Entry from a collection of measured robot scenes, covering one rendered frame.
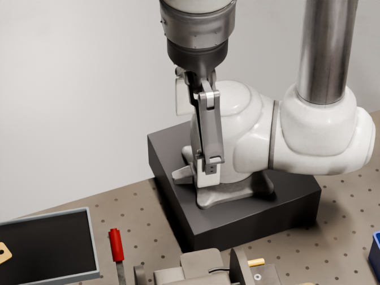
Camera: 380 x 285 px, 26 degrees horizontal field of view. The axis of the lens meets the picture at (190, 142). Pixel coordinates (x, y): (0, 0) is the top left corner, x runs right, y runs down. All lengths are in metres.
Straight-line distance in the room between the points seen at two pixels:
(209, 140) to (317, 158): 0.77
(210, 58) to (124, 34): 2.59
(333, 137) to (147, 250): 0.53
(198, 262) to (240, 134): 0.36
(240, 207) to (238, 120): 0.26
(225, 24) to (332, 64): 0.69
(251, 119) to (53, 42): 1.94
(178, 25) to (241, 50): 2.55
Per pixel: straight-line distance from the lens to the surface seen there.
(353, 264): 1.97
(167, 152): 1.99
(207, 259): 1.48
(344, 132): 1.72
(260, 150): 1.76
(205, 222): 1.87
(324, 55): 1.61
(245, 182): 1.88
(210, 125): 1.00
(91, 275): 1.37
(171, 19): 0.95
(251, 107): 1.73
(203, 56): 0.98
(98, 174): 3.02
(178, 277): 1.36
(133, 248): 1.96
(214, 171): 1.06
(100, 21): 3.64
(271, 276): 1.42
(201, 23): 0.93
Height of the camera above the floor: 2.30
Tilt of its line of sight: 48 degrees down
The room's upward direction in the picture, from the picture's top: straight up
